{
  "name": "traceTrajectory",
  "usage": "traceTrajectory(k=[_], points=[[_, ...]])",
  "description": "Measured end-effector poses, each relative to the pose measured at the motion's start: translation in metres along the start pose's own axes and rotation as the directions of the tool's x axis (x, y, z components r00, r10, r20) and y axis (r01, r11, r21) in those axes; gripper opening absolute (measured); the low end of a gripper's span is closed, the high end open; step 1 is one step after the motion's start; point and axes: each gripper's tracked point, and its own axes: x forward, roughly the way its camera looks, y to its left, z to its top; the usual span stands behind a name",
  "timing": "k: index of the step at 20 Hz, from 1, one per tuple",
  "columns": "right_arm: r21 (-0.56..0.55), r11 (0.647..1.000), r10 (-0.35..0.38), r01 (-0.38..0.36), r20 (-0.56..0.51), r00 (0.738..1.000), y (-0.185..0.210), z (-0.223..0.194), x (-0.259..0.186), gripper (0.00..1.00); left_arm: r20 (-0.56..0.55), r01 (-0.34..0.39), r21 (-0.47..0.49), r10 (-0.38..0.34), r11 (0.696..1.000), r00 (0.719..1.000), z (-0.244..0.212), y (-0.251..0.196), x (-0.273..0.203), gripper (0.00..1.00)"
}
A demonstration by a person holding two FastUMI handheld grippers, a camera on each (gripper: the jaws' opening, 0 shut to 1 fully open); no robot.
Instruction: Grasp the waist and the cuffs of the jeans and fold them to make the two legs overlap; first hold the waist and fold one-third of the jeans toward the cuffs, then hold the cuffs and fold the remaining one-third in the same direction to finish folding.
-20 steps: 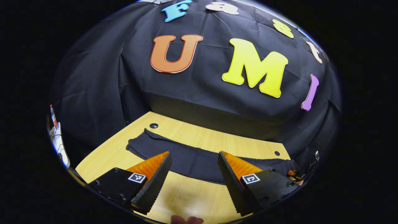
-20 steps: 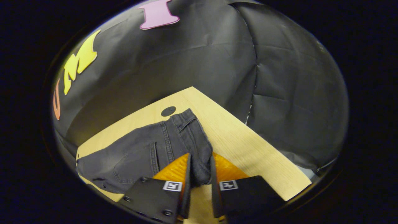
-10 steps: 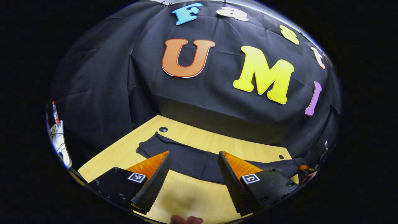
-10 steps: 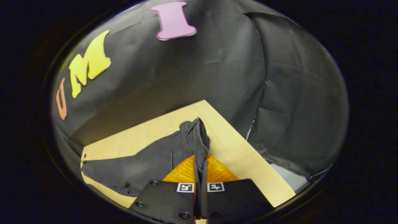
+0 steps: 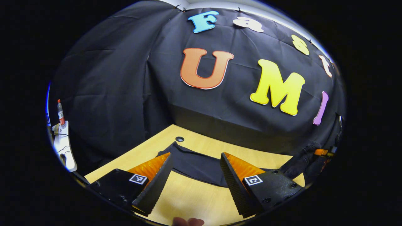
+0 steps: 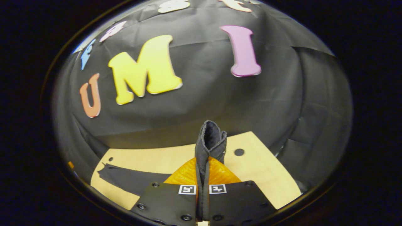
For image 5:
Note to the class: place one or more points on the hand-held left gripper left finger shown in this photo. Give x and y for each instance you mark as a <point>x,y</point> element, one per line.
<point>157,185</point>

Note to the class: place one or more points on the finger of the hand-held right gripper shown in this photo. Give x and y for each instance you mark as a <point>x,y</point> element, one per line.
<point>322,152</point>

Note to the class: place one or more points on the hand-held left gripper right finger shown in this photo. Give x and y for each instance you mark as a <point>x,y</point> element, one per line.
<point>234,185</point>

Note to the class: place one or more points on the black jeans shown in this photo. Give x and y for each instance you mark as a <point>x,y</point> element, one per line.
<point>201,166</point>

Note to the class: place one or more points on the white side table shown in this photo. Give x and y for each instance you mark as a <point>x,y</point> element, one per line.
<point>66,150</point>

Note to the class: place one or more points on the black backdrop cloth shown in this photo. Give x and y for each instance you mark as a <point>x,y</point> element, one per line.
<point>110,78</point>

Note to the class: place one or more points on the red label plastic bottle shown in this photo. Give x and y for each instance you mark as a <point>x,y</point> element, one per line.
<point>61,116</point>

